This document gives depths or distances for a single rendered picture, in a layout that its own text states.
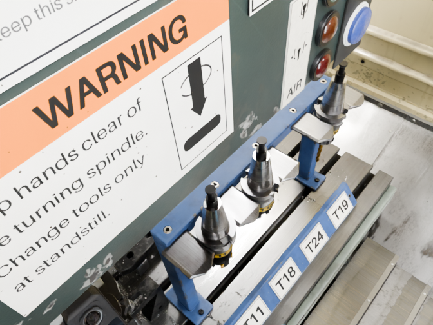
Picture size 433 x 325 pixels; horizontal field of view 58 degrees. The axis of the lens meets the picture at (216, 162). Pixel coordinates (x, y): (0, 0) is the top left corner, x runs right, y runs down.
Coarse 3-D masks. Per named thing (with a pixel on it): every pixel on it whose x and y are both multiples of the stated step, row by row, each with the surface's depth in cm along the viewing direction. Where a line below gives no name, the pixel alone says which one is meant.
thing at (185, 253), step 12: (180, 240) 59; (192, 240) 59; (168, 252) 58; (180, 252) 58; (192, 252) 58; (204, 252) 58; (180, 264) 57; (192, 264) 57; (204, 264) 57; (192, 276) 56
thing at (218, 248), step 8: (232, 216) 60; (200, 224) 60; (232, 224) 60; (200, 232) 59; (232, 232) 59; (200, 240) 58; (208, 240) 58; (216, 240) 58; (224, 240) 59; (232, 240) 59; (216, 248) 58
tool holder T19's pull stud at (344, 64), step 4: (340, 64) 65; (344, 64) 65; (340, 68) 66; (344, 68) 66; (336, 72) 67; (340, 72) 67; (344, 72) 67; (336, 76) 67; (340, 76) 67; (344, 76) 67; (336, 80) 68; (340, 80) 67
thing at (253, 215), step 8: (232, 184) 65; (224, 192) 64; (232, 192) 64; (240, 192) 64; (224, 200) 63; (232, 200) 63; (240, 200) 63; (248, 200) 63; (224, 208) 62; (232, 208) 62; (240, 208) 62; (248, 208) 62; (256, 208) 62; (240, 216) 61; (248, 216) 61; (256, 216) 61; (240, 224) 61
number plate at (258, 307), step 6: (258, 300) 79; (252, 306) 78; (258, 306) 79; (264, 306) 80; (246, 312) 78; (252, 312) 78; (258, 312) 79; (264, 312) 80; (270, 312) 81; (240, 318) 77; (246, 318) 78; (252, 318) 78; (258, 318) 79; (264, 318) 80; (234, 324) 76; (240, 324) 77; (246, 324) 78; (252, 324) 78; (258, 324) 79
